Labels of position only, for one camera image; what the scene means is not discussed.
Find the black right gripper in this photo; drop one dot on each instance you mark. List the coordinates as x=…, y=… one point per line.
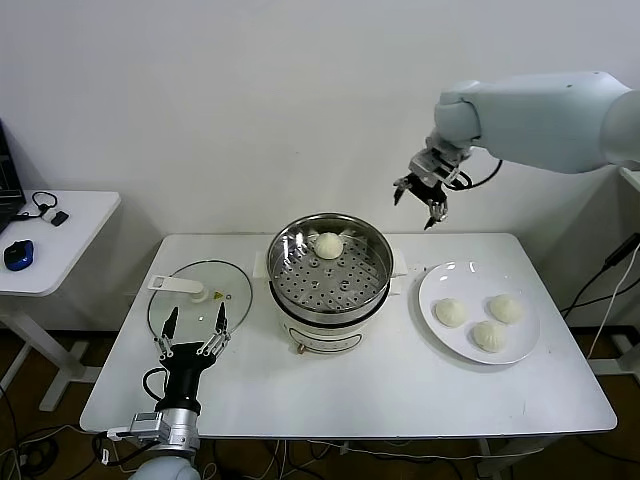
x=427, y=189

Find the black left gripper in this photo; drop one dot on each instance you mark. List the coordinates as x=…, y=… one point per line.
x=182, y=365

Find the white steamed baozi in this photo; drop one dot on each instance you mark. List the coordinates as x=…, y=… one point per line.
x=328, y=246
x=451, y=313
x=505, y=308
x=487, y=336

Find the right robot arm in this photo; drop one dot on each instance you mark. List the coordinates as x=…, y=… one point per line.
x=540, y=120

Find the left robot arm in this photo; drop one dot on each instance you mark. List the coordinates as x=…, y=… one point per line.
x=185, y=430

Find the perforated steel steamer basket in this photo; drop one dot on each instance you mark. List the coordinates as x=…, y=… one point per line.
x=330, y=290

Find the white electric cooking pot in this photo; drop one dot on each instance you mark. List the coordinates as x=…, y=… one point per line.
x=320, y=336

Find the white side table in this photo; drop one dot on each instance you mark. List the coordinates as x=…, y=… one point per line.
x=75, y=240

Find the white round plate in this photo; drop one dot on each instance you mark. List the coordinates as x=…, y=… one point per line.
x=450, y=345

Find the small black device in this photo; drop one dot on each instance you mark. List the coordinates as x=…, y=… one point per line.
x=60, y=220

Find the small white adapter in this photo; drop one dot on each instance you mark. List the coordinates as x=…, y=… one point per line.
x=48, y=216

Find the blue computer mouse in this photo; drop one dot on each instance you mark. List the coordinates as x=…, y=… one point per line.
x=19, y=255

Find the black power adapter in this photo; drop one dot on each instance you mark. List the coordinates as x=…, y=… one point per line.
x=620, y=252

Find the black laptop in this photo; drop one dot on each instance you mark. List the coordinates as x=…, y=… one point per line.
x=7, y=200

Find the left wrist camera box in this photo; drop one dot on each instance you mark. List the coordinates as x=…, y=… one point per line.
x=147, y=425

